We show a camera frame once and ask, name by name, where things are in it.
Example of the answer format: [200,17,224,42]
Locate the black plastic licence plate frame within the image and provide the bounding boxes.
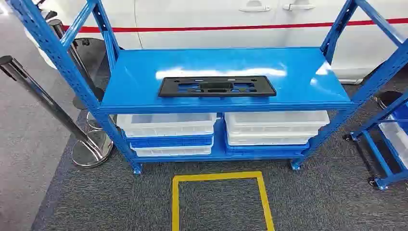
[157,75,277,98]

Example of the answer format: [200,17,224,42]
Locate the clear white plastic bin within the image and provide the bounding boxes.
[224,110,331,135]
[116,113,217,138]
[378,114,408,168]
[129,144,213,158]
[226,130,319,147]

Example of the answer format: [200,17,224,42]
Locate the blue plastic bin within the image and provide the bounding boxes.
[225,141,310,156]
[122,133,214,149]

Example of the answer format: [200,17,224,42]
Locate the blue metal shelf rack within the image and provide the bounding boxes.
[6,0,408,175]

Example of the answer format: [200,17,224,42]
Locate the white car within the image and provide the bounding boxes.
[25,0,408,85]

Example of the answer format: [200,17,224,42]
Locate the blue wheeled shelf rack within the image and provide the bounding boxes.
[343,90,408,191]

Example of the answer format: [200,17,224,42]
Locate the white car door handle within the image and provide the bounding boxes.
[239,0,272,13]
[282,0,316,12]

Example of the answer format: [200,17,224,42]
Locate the chrome stanchion post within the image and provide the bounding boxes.
[47,18,106,111]
[0,55,114,168]

